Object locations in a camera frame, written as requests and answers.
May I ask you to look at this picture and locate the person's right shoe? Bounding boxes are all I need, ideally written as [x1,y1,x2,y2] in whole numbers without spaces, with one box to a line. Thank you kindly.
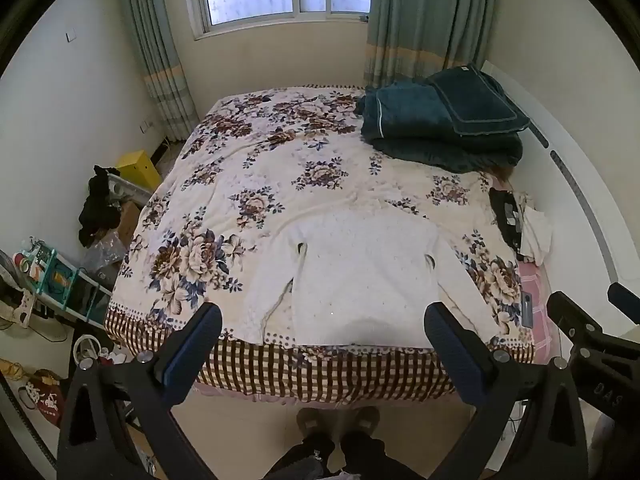
[350,406,381,433]

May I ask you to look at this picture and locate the clear plastic bag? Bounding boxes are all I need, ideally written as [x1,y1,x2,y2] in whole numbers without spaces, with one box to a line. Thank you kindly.
[82,237,126,281]

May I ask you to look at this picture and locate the pink checkered sheet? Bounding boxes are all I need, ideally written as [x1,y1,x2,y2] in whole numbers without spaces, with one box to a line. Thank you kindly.
[515,260,557,361]

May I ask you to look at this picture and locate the person's left shoe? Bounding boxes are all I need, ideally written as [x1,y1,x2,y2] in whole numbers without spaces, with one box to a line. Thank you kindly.
[296,407,328,436]

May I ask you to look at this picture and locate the floral bed blanket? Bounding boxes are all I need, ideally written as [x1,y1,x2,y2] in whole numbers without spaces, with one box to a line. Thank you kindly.
[104,84,536,403]

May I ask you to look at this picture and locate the white bed headboard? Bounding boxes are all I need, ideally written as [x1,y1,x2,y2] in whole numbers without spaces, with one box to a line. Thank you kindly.
[480,60,640,333]

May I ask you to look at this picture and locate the dark teal folded quilt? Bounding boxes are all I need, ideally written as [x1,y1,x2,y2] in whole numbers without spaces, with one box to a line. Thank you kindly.
[357,80,523,170]

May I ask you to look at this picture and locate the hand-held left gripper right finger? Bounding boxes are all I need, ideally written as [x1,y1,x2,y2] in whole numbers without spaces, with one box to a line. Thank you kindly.
[424,301,590,480]

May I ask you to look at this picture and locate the cardboard box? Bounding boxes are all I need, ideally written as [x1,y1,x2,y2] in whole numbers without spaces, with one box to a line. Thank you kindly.
[117,202,143,246]

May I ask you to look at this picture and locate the teal curtain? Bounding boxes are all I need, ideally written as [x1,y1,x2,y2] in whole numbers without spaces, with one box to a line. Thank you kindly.
[122,0,200,143]
[364,0,498,91]

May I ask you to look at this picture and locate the dark teal pillow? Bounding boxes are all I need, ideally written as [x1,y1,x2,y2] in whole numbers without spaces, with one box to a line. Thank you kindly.
[425,65,531,137]

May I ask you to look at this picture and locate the teal storage shelf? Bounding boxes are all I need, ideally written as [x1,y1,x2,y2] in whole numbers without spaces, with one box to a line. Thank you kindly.
[20,240,113,326]

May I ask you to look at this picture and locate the red printed bag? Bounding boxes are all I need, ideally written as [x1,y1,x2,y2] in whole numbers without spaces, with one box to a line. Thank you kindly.
[20,369,66,413]

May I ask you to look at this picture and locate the black hanging clothes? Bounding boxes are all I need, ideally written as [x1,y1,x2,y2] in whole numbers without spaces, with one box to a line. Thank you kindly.
[77,165,123,248]

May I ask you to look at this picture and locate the small white fan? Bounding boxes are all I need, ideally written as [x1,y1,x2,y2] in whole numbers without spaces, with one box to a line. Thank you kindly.
[72,335,101,366]

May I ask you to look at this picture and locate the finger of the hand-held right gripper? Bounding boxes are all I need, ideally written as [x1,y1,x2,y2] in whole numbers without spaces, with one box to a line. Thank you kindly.
[546,290,601,348]
[607,282,640,323]

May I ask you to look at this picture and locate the yellow box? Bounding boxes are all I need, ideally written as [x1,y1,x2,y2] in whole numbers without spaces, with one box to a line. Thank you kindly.
[116,150,162,192]

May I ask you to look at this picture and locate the black printed garment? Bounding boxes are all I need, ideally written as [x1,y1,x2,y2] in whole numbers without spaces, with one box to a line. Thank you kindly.
[489,187,523,256]

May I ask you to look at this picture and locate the person's shoe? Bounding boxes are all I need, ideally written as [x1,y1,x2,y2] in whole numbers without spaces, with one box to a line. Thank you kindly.
[350,406,381,433]
[296,407,328,436]

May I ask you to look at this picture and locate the white knit sweater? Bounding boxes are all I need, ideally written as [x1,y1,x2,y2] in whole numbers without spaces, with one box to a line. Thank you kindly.
[239,208,501,347]

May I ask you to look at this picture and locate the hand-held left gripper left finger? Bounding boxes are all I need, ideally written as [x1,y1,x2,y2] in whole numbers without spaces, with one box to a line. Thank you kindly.
[56,302,223,480]

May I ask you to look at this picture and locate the white cloth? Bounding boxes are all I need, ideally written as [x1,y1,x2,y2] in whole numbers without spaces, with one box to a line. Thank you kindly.
[517,192,553,266]

